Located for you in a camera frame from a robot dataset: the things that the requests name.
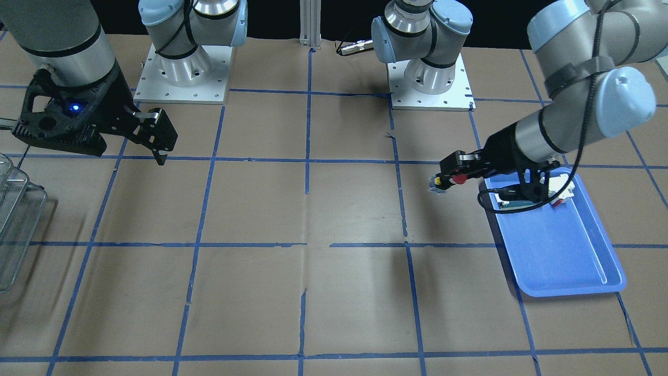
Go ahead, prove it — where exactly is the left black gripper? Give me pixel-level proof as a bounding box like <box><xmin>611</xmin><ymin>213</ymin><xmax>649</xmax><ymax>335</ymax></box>
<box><xmin>439</xmin><ymin>128</ymin><xmax>524</xmax><ymax>179</ymax></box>

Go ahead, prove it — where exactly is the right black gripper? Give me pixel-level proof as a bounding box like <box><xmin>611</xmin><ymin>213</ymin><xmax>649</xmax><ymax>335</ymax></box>
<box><xmin>97</xmin><ymin>71</ymin><xmax>177</xmax><ymax>166</ymax></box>

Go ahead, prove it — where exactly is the red emergency stop button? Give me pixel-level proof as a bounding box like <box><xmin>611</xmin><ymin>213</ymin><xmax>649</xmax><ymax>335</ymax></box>
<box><xmin>428</xmin><ymin>173</ymin><xmax>468</xmax><ymax>195</ymax></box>

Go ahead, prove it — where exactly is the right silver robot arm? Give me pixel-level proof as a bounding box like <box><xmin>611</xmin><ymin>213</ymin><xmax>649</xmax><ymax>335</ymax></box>
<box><xmin>2</xmin><ymin>1</ymin><xmax>248</xmax><ymax>165</ymax></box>

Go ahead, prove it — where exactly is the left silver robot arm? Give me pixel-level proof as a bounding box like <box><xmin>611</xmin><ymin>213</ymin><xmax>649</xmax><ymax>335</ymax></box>
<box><xmin>371</xmin><ymin>1</ymin><xmax>666</xmax><ymax>190</ymax></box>

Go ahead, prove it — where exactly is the green circuit board part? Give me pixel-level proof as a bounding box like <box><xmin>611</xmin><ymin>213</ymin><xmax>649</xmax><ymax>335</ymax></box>
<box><xmin>494</xmin><ymin>191</ymin><xmax>541</xmax><ymax>211</ymax></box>

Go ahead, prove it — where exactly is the white electrical component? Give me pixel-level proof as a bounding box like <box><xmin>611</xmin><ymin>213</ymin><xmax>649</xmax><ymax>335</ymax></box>
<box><xmin>548</xmin><ymin>173</ymin><xmax>575</xmax><ymax>207</ymax></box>

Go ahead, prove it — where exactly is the blue plastic tray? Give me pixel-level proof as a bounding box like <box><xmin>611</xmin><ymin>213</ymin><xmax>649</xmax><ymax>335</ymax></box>
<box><xmin>487</xmin><ymin>176</ymin><xmax>627</xmax><ymax>297</ymax></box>

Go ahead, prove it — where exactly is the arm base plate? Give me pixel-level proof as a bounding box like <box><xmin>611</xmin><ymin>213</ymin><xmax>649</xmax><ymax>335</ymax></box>
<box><xmin>386</xmin><ymin>54</ymin><xmax>476</xmax><ymax>111</ymax></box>
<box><xmin>134</xmin><ymin>45</ymin><xmax>234</xmax><ymax>105</ymax></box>

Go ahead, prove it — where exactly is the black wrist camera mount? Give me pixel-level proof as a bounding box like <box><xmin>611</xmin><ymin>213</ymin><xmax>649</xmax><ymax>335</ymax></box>
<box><xmin>12</xmin><ymin>63</ymin><xmax>121</xmax><ymax>157</ymax></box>

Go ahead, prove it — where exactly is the stacked wire mesh shelf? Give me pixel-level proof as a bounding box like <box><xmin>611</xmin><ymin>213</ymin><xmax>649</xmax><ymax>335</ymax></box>
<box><xmin>1</xmin><ymin>154</ymin><xmax>47</xmax><ymax>293</ymax></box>

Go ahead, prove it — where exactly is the aluminium frame post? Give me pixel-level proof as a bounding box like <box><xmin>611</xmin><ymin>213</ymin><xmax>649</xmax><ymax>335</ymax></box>
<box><xmin>299</xmin><ymin>0</ymin><xmax>321</xmax><ymax>50</ymax></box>

